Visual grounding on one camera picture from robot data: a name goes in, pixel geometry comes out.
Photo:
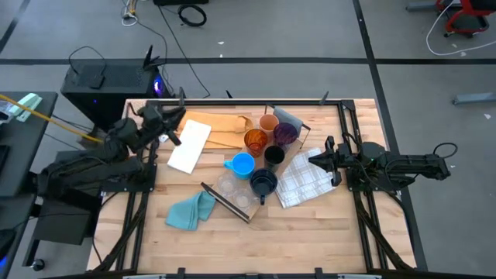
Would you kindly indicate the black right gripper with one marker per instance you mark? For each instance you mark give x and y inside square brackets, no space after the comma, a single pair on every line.
[341,155]

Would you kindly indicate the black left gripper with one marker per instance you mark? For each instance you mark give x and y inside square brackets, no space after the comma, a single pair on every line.
[153,118]

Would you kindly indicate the purple faceted tumbler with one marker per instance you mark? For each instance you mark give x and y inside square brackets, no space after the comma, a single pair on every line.
[285,133]

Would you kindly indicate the black cup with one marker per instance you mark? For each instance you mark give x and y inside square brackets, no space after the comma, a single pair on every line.
[274,155]

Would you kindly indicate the dark blue speckled enamel mug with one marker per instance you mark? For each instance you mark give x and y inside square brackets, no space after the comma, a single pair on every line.
[263,182]

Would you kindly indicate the tan paper cup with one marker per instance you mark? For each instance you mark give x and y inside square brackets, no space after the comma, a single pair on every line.
[269,123]

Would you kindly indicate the orange faceted tumbler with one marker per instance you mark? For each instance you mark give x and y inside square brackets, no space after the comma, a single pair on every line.
[255,141]

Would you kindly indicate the light blue mug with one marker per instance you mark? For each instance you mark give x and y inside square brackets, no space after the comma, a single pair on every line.
[243,166]

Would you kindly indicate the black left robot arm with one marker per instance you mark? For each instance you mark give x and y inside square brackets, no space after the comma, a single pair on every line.
[97,166]

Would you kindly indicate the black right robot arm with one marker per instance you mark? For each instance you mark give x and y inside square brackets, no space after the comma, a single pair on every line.
[403,162]

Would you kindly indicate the small white tag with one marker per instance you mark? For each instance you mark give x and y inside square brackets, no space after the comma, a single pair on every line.
[163,138]

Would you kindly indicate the white checked towel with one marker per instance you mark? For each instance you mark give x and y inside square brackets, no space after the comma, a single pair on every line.
[306,178]

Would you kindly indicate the white napkin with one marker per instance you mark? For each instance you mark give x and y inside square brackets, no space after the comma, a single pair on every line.
[190,145]

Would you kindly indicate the grey cloth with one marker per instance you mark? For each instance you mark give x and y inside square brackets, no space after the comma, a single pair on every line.
[288,116]

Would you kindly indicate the black computer tower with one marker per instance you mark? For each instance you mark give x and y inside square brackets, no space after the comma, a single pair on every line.
[112,97]

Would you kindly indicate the teal cloth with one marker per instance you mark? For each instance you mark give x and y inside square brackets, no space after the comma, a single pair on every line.
[190,211]

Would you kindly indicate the mint green stapler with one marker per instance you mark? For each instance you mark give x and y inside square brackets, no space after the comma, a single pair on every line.
[27,104]

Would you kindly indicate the black desk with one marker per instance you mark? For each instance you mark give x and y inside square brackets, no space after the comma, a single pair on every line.
[27,155]

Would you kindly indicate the black metal stand base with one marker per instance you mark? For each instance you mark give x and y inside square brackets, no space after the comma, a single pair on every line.
[62,224]

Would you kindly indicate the red chair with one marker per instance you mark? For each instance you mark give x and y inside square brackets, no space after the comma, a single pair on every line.
[465,17]

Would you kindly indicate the black aluminium table frame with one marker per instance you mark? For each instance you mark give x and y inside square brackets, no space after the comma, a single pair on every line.
[248,103]

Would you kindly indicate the grey floor bracket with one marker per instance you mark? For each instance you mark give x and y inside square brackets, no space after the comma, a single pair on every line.
[474,97]

